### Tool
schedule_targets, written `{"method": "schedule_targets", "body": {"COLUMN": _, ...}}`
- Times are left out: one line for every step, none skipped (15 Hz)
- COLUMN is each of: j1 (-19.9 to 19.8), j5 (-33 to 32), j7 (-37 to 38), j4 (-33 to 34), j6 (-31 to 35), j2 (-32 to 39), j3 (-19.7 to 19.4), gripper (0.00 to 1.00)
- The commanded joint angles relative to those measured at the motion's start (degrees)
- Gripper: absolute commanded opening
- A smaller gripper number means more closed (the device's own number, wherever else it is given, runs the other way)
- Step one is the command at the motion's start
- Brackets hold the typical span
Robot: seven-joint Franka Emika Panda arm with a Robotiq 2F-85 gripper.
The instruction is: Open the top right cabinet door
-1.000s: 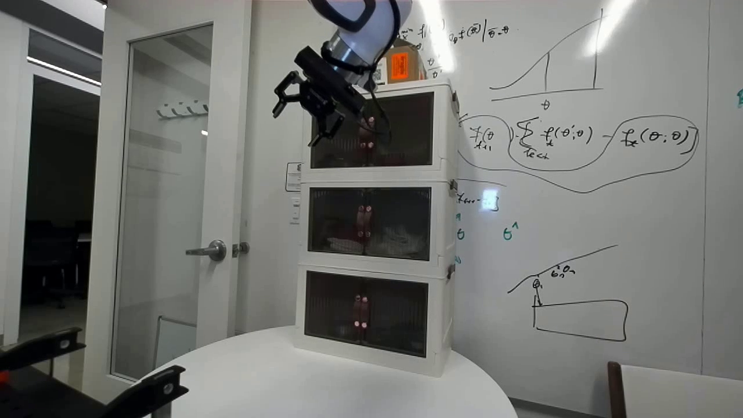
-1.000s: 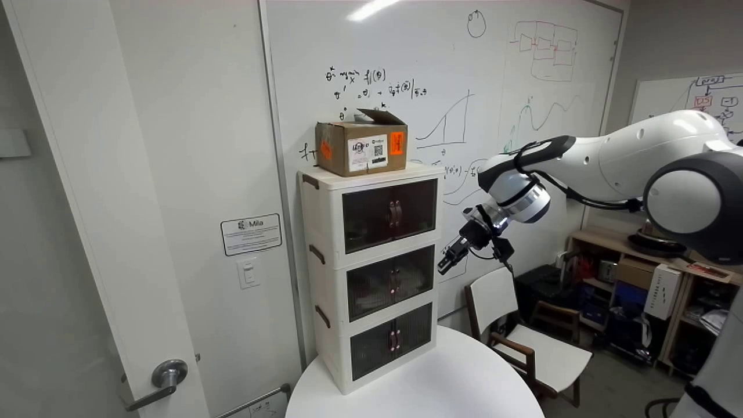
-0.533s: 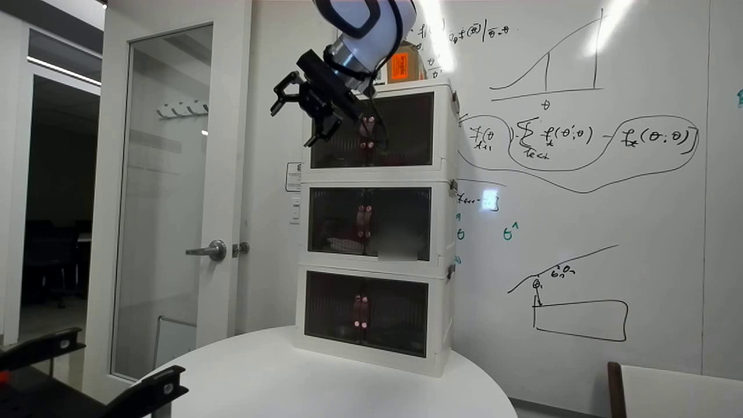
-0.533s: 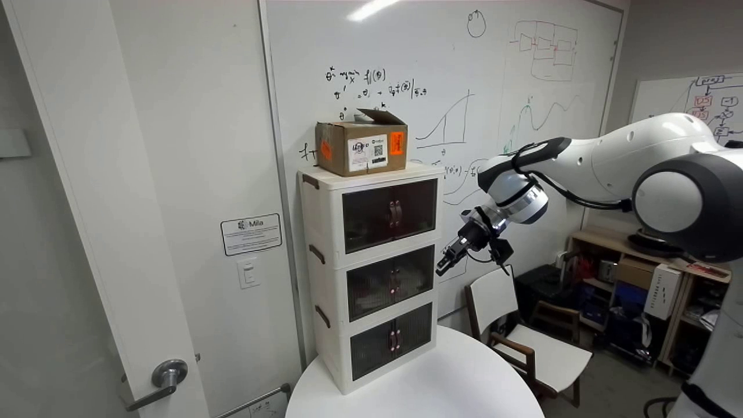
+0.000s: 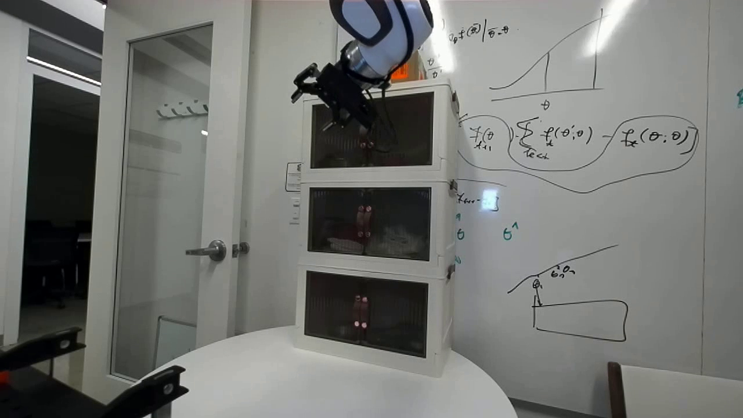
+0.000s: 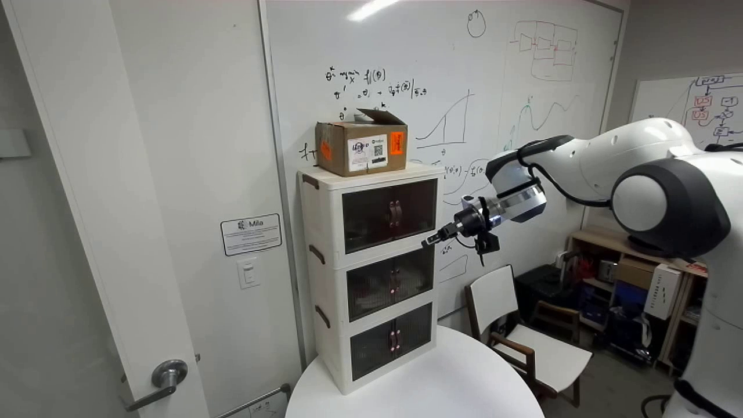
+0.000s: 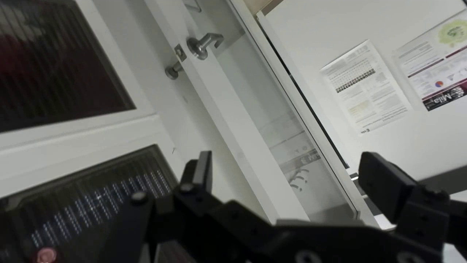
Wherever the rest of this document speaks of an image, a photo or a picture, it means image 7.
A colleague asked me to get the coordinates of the silver door lock knob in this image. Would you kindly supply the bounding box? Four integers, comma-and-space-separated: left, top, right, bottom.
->
163, 59, 186, 82

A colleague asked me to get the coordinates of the silver door lever handle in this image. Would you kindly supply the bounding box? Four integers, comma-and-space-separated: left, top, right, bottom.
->
185, 31, 226, 63

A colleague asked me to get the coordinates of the white poster green logo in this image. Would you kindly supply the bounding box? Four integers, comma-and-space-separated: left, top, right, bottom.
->
391, 11, 467, 114

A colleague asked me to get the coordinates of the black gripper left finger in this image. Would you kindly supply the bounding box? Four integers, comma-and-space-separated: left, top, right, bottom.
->
175, 149, 230, 212

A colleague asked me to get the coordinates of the white poster with table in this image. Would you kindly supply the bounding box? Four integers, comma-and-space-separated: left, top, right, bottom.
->
319, 40, 413, 136

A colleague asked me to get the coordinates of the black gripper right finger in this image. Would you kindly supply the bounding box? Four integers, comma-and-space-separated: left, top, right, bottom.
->
357, 151, 452, 236

